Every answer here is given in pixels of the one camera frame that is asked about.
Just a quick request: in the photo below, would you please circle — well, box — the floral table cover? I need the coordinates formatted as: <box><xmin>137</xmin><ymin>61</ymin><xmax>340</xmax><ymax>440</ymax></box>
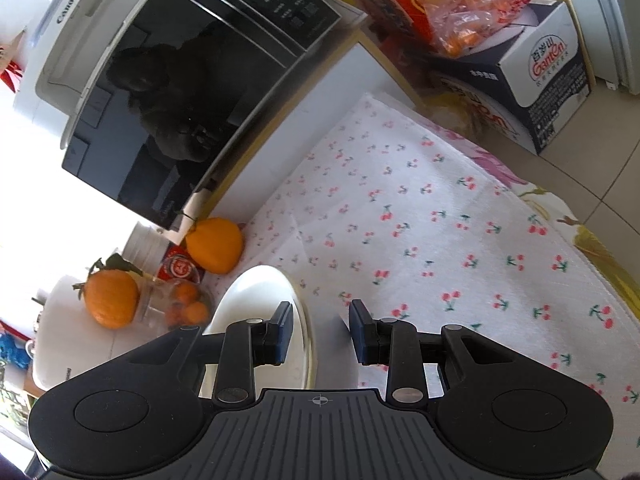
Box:
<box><xmin>425</xmin><ymin>105</ymin><xmax>640</xmax><ymax>341</ymax></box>

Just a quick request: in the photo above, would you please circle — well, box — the white printer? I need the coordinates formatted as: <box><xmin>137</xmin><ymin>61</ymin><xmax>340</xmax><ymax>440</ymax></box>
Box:
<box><xmin>12</xmin><ymin>0</ymin><xmax>183</xmax><ymax>153</ymax></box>

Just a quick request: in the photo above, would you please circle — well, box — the red carton box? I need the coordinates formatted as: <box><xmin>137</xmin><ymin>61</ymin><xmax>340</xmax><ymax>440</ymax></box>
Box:
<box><xmin>350</xmin><ymin>0</ymin><xmax>501</xmax><ymax>43</ymax></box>

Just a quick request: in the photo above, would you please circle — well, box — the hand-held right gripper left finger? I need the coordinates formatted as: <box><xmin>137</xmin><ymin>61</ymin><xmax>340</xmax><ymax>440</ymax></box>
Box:
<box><xmin>122</xmin><ymin>302</ymin><xmax>294</xmax><ymax>406</ymax></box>

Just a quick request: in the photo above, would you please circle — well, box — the plastic bag of oranges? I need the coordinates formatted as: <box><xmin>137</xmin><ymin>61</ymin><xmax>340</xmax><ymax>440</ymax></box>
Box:
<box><xmin>422</xmin><ymin>0</ymin><xmax>536</xmax><ymax>58</ymax></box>

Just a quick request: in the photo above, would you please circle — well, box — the large cream bowl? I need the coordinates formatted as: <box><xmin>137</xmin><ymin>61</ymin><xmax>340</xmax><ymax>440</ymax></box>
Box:
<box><xmin>202</xmin><ymin>265</ymin><xmax>363</xmax><ymax>392</ymax></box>

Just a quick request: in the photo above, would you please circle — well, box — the dark blue carton box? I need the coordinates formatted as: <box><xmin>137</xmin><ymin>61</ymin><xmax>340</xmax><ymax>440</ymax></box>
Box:
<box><xmin>425</xmin><ymin>0</ymin><xmax>596</xmax><ymax>157</ymax></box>

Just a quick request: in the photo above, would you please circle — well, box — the large orange with leaves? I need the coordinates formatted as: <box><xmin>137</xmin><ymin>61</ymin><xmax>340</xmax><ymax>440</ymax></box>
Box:
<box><xmin>72</xmin><ymin>254</ymin><xmax>146</xmax><ymax>330</ymax></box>

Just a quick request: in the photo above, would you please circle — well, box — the cherry print tablecloth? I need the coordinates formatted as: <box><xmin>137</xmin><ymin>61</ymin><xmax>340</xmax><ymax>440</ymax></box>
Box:
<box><xmin>200</xmin><ymin>92</ymin><xmax>640</xmax><ymax>406</ymax></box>

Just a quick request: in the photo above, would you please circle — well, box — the red labelled cup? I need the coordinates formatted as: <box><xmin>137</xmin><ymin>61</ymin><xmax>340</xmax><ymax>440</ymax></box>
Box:
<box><xmin>157</xmin><ymin>245</ymin><xmax>206</xmax><ymax>283</ymax></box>

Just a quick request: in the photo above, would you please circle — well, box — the stack of paper cups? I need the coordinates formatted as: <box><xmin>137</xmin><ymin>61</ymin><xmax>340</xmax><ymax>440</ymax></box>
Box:
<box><xmin>122</xmin><ymin>222</ymin><xmax>173</xmax><ymax>278</ymax></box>

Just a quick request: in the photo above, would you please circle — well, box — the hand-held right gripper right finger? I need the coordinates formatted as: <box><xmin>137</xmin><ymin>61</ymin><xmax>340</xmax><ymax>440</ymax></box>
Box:
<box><xmin>348</xmin><ymin>299</ymin><xmax>518</xmax><ymax>405</ymax></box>

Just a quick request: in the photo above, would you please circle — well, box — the clear glass jar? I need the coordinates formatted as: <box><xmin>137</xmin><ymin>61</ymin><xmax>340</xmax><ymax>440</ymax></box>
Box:
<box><xmin>135</xmin><ymin>277</ymin><xmax>213</xmax><ymax>335</ymax></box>

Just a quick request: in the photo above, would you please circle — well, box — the white kitchen appliance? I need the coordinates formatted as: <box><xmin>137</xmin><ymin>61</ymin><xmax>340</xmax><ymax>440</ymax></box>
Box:
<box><xmin>30</xmin><ymin>275</ymin><xmax>146</xmax><ymax>392</ymax></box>

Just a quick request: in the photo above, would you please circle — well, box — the black microwave oven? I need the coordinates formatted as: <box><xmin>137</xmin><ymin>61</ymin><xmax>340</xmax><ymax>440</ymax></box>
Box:
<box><xmin>60</xmin><ymin>0</ymin><xmax>368</xmax><ymax>233</ymax></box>

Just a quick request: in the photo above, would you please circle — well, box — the grey refrigerator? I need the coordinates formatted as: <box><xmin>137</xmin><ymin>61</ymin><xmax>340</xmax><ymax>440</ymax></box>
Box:
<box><xmin>582</xmin><ymin>0</ymin><xmax>640</xmax><ymax>92</ymax></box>

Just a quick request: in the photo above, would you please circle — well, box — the pile of small oranges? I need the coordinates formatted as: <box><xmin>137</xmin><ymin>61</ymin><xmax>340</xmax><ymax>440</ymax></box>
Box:
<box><xmin>167</xmin><ymin>282</ymin><xmax>211</xmax><ymax>328</ymax></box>

